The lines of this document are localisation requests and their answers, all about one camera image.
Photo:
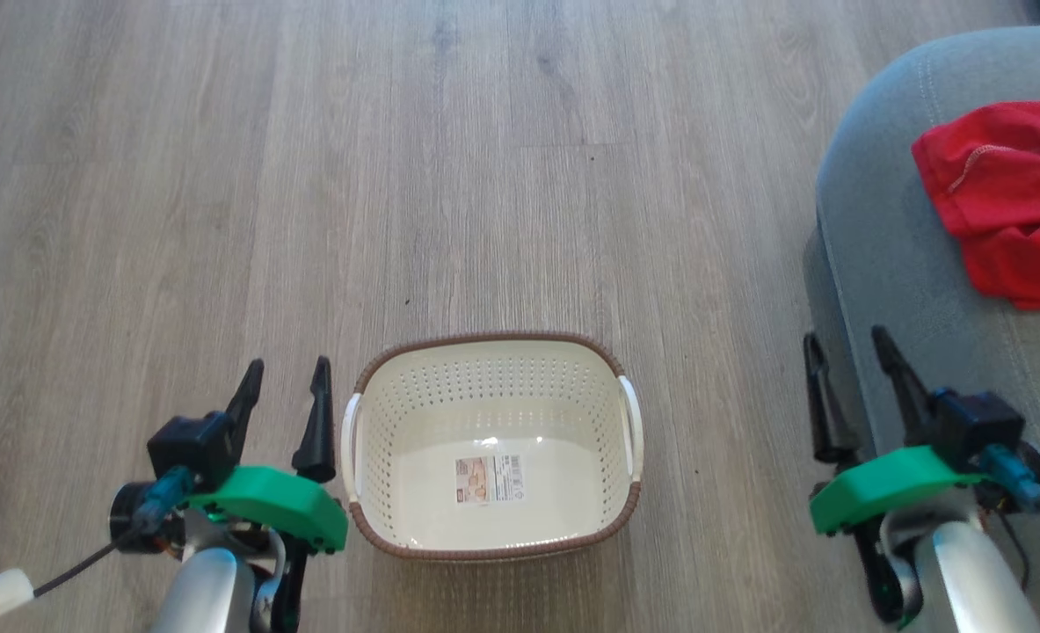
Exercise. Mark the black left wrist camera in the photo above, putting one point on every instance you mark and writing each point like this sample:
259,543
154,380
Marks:
190,448

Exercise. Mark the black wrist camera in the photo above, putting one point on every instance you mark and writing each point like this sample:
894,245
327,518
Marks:
977,426
190,448

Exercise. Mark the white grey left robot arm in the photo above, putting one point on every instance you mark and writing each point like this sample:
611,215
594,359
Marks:
212,589

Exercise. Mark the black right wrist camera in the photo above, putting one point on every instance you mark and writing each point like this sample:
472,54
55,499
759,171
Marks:
977,426

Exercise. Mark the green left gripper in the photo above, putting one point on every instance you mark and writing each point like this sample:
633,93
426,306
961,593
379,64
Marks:
282,510

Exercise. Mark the printed basket label sticker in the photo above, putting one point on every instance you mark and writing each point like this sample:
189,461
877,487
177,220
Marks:
489,479

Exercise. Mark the grey fabric sofa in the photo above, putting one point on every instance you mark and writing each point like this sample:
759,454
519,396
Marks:
906,264

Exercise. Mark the cream perforated laundry basket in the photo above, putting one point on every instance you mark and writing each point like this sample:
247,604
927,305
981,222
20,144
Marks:
484,422

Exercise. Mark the red cloth garment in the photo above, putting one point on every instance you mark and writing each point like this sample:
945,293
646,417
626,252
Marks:
1012,211

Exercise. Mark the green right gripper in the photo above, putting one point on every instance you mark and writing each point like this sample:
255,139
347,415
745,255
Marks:
889,483

